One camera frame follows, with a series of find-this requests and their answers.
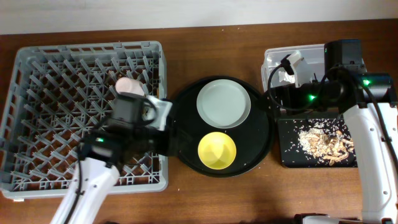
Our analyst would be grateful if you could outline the black rectangular tray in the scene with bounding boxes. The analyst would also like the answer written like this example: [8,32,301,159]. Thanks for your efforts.
[277,118,358,168]

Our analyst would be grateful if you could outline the round black tray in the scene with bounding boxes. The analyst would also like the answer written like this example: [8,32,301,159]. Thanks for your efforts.
[168,76,275,178]

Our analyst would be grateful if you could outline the clear plastic bin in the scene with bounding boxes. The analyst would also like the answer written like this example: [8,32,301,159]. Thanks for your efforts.
[261,44,368,111]

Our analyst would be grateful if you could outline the white napkin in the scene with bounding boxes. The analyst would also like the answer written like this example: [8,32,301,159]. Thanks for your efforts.
[278,71,295,83]

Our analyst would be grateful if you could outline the yellow bowl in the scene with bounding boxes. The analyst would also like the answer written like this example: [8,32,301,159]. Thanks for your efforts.
[197,132,237,170]

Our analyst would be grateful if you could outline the food scraps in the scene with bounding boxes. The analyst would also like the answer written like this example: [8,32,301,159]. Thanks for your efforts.
[284,121,355,166]

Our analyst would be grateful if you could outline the grey round plate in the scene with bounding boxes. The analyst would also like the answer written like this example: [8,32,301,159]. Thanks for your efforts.
[196,79,251,129]

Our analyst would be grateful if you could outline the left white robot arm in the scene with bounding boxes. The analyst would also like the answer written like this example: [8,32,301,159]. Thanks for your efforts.
[52,93,173,223]

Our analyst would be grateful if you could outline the grey dishwasher rack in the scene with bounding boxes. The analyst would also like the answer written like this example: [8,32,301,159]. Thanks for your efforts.
[1,41,167,201]

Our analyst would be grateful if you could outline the pink cup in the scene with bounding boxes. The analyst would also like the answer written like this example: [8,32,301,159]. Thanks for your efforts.
[115,77,146,96]

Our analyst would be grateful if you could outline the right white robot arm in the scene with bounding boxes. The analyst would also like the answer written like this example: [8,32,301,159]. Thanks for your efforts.
[261,39,397,223]

